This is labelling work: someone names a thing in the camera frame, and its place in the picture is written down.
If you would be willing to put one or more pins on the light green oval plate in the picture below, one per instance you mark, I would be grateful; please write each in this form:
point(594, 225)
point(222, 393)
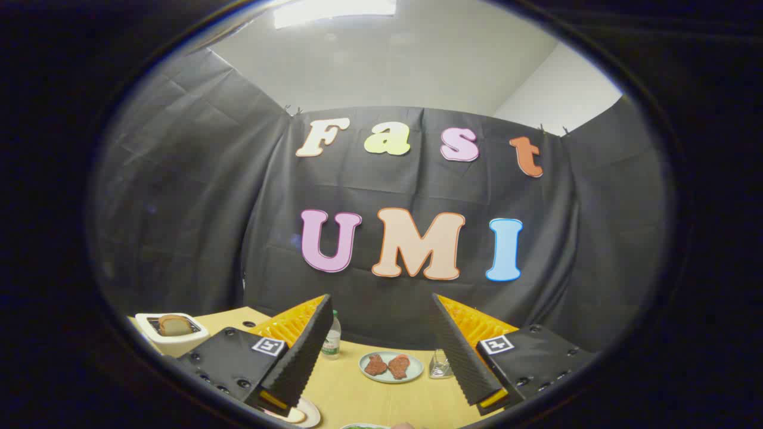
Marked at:
point(417, 366)

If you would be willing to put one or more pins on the beige round plate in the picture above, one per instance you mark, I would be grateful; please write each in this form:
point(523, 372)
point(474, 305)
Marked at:
point(310, 414)

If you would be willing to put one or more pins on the brown meat patty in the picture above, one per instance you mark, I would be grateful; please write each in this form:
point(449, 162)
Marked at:
point(375, 364)
point(399, 367)

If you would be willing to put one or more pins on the brown crust bread slice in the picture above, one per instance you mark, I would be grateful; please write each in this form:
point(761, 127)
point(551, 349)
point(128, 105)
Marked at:
point(174, 325)

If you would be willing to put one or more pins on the white toaster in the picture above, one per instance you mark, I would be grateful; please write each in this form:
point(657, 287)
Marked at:
point(156, 341)

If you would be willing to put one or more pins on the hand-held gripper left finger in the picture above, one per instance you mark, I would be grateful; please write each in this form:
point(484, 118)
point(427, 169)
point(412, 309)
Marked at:
point(304, 357)

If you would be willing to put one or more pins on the white square plate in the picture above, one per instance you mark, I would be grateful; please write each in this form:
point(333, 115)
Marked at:
point(365, 425)

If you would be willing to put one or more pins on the clear plastic water bottle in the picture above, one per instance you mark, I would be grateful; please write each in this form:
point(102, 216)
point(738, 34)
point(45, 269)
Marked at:
point(331, 342)

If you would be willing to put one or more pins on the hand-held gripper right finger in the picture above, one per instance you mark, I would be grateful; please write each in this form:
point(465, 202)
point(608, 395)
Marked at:
point(462, 357)

